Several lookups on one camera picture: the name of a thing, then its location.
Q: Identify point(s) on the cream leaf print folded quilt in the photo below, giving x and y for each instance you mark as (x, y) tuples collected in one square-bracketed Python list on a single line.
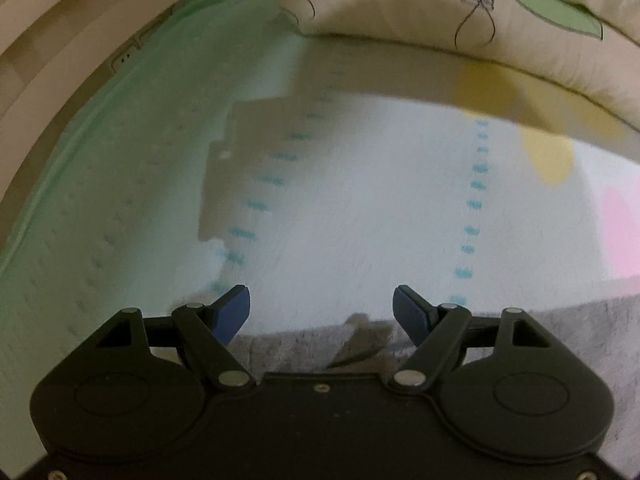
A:
[(590, 47)]

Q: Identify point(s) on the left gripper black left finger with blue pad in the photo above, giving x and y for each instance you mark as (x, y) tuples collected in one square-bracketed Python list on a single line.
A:
[(204, 333)]

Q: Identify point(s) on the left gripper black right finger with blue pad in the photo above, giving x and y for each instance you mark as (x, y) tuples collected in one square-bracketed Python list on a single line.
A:
[(438, 334)]

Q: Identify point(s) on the grey knit pants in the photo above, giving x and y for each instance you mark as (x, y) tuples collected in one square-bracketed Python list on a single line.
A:
[(500, 339)]

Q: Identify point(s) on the white pastel patterned bed sheet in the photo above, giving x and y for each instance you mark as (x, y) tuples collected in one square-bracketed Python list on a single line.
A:
[(322, 173)]

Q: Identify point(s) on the beige wooden bed rail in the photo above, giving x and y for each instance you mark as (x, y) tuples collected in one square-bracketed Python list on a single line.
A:
[(55, 55)]

